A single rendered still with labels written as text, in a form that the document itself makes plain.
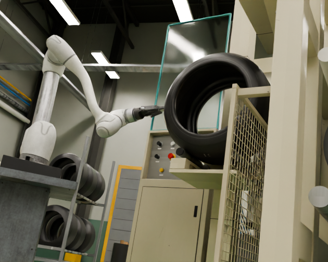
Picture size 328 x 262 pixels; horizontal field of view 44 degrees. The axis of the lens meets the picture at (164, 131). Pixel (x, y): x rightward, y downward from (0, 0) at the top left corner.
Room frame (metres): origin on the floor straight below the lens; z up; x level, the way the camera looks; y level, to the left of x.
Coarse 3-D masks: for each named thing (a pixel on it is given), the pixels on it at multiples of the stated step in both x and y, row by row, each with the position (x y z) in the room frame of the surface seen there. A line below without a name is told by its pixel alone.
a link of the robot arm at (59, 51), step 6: (54, 36) 2.20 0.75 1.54; (48, 42) 2.20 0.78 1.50; (54, 42) 2.19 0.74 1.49; (60, 42) 2.20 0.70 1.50; (48, 48) 2.23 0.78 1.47; (54, 48) 2.20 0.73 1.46; (60, 48) 2.20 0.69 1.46; (66, 48) 2.21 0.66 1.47; (48, 54) 2.27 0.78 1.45; (54, 54) 2.23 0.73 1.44; (60, 54) 2.21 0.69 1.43; (66, 54) 2.21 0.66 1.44; (72, 54) 2.23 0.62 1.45; (54, 60) 2.28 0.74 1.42; (60, 60) 2.25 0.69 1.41
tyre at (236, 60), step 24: (192, 72) 2.03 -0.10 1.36; (216, 72) 2.18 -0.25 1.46; (240, 72) 2.13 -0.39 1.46; (168, 96) 2.09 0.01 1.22; (192, 96) 2.29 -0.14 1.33; (168, 120) 2.08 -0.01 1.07; (192, 120) 2.32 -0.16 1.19; (240, 120) 1.86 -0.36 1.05; (264, 120) 1.88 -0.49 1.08; (192, 144) 2.00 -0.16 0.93; (216, 144) 1.93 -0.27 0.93; (240, 144) 1.92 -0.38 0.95
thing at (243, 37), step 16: (240, 16) 2.30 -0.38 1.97; (240, 32) 2.30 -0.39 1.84; (240, 48) 2.29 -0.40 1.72; (224, 96) 2.33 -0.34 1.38; (224, 112) 2.32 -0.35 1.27; (240, 208) 2.36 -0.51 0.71; (224, 224) 2.28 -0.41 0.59; (208, 240) 2.33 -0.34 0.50; (224, 240) 2.28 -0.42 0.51; (208, 256) 2.32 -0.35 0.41; (224, 256) 2.27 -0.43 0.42
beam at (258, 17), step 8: (240, 0) 1.71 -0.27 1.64; (248, 0) 1.70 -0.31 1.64; (256, 0) 1.69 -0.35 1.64; (248, 8) 1.77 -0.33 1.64; (256, 8) 1.76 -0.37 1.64; (264, 8) 1.75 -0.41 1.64; (248, 16) 1.83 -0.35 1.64; (256, 16) 1.82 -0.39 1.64; (264, 16) 1.81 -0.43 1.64; (256, 24) 1.89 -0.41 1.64; (264, 24) 1.88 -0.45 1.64; (256, 32) 1.97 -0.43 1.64; (264, 32) 1.95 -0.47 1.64; (272, 32) 1.94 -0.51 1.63; (264, 40) 2.03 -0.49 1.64; (272, 40) 2.02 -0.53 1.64; (264, 48) 2.12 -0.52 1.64; (272, 48) 2.10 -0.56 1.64
